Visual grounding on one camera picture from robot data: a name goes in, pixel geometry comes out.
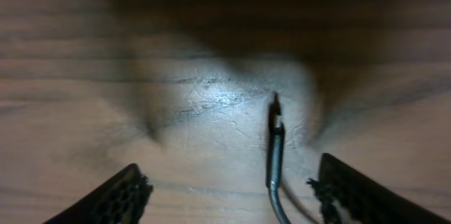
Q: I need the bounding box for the black charging cable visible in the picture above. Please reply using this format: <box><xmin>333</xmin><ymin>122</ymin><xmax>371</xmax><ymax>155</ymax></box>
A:
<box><xmin>264</xmin><ymin>92</ymin><xmax>321</xmax><ymax>224</ymax></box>

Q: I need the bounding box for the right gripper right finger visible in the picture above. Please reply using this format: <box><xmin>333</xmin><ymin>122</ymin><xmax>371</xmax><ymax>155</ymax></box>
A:
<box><xmin>307</xmin><ymin>154</ymin><xmax>450</xmax><ymax>224</ymax></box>

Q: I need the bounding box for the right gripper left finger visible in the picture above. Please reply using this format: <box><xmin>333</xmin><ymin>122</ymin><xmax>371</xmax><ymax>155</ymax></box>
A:
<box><xmin>44</xmin><ymin>163</ymin><xmax>154</xmax><ymax>224</ymax></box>

